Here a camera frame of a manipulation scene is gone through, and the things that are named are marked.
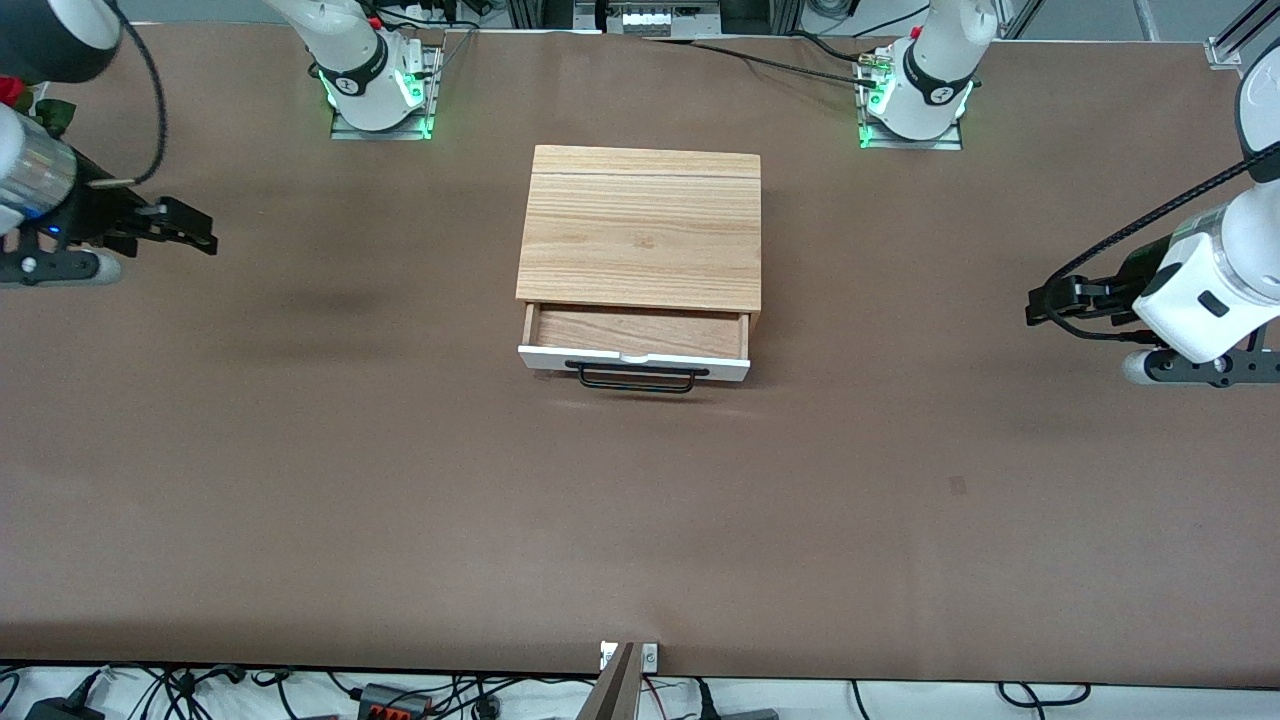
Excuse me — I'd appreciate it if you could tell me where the white front wooden drawer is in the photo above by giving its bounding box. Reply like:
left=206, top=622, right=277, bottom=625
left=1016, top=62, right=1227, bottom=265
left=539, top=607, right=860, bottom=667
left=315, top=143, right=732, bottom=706
left=517, top=302, right=753, bottom=385

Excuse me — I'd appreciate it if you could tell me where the black metal drawer handle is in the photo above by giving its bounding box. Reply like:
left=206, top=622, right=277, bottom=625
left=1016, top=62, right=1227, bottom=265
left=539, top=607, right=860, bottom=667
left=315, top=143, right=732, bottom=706
left=564, top=360, right=712, bottom=395

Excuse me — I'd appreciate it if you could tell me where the light wooden drawer cabinet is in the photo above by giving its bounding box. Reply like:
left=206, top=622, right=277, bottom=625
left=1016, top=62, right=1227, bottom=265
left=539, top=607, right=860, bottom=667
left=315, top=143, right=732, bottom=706
left=515, top=145, right=763, bottom=333

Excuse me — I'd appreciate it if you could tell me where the red flower with green leaves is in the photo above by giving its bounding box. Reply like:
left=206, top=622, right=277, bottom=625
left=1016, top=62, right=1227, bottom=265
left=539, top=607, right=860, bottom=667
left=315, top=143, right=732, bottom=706
left=0, top=75, right=79, bottom=139

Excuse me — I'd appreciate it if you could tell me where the black power adapter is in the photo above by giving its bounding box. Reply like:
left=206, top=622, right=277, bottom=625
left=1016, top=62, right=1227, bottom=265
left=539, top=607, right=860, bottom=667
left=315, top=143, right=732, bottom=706
left=25, top=696, right=107, bottom=720

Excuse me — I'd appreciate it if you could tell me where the grey control box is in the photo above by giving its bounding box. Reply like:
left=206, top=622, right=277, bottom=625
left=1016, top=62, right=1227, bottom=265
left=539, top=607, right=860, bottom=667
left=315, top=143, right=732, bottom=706
left=575, top=0, right=723, bottom=37

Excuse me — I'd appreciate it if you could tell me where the black strip with red switches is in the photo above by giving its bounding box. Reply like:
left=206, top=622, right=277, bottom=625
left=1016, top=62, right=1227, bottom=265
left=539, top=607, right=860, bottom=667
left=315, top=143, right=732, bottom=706
left=355, top=683, right=434, bottom=720

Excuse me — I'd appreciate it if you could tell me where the brown wooden board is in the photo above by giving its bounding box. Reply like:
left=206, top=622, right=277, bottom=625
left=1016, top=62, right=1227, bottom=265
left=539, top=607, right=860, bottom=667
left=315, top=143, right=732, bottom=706
left=576, top=643, right=641, bottom=720

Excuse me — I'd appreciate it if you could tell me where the black braided left camera cable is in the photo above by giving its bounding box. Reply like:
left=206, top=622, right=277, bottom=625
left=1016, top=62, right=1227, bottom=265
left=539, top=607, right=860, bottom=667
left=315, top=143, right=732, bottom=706
left=1038, top=140, right=1280, bottom=348

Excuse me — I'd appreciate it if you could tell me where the black braided camera cable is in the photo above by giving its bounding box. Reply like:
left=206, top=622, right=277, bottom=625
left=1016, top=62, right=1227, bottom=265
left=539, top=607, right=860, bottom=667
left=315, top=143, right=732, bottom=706
left=88, top=0, right=169, bottom=191
left=1038, top=140, right=1280, bottom=348

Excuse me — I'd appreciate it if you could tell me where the black braided right camera cable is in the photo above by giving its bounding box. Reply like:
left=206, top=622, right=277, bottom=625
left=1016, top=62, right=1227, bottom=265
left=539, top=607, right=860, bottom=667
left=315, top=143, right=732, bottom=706
left=88, top=0, right=169, bottom=191

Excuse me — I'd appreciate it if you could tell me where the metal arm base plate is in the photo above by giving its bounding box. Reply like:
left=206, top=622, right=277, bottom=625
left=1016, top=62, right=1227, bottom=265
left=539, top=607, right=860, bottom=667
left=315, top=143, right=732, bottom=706
left=857, top=50, right=965, bottom=152
left=330, top=45, right=437, bottom=142

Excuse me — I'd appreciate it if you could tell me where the thin black table cable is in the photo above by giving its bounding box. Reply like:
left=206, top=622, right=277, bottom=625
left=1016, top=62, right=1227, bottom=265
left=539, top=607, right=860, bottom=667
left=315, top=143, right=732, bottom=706
left=788, top=30, right=873, bottom=63

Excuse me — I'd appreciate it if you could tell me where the thick black table cable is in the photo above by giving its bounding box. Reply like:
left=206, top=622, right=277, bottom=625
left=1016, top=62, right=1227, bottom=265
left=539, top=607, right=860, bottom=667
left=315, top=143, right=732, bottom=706
left=645, top=38, right=883, bottom=89

